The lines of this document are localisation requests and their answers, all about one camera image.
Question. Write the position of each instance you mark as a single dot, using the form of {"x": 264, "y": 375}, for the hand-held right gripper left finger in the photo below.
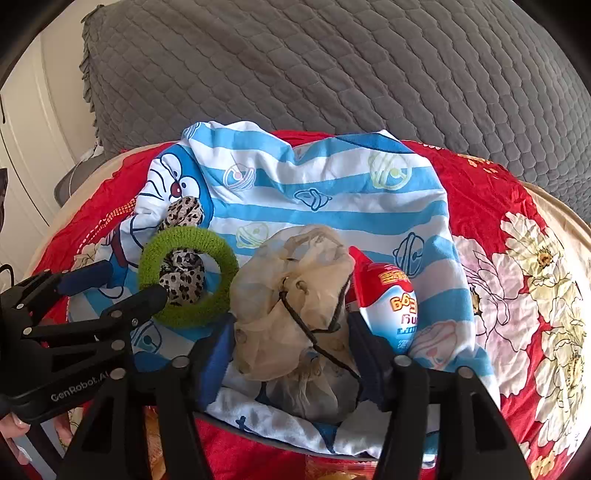
{"x": 220, "y": 350}

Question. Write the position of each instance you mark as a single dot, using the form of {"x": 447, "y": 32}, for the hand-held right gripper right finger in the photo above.
{"x": 365, "y": 353}

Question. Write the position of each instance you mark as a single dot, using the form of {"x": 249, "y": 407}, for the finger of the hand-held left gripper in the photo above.
{"x": 138, "y": 304}
{"x": 87, "y": 277}

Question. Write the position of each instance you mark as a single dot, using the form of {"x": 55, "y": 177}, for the leopard print scrunchie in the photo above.
{"x": 182, "y": 277}

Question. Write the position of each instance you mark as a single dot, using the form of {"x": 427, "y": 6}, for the red white toy egg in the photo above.
{"x": 388, "y": 300}

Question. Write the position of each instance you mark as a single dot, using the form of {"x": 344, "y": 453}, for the beige sheer scrunchie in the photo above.
{"x": 268, "y": 295}

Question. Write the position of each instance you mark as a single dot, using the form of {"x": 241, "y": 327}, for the green fuzzy scrunchie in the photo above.
{"x": 184, "y": 237}

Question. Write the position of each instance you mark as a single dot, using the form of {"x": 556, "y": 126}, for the person's left hand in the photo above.
{"x": 11, "y": 427}

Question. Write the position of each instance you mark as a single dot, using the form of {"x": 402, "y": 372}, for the grey round seat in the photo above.
{"x": 78, "y": 184}

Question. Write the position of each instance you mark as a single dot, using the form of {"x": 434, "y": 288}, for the white wardrobe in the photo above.
{"x": 27, "y": 138}

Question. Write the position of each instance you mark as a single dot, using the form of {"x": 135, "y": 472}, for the blue striped cartoon cloth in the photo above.
{"x": 323, "y": 203}

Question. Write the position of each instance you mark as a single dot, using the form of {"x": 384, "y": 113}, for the red floral blanket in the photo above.
{"x": 485, "y": 207}

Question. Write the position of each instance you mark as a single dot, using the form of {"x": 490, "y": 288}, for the grey quilted cover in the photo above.
{"x": 323, "y": 60}

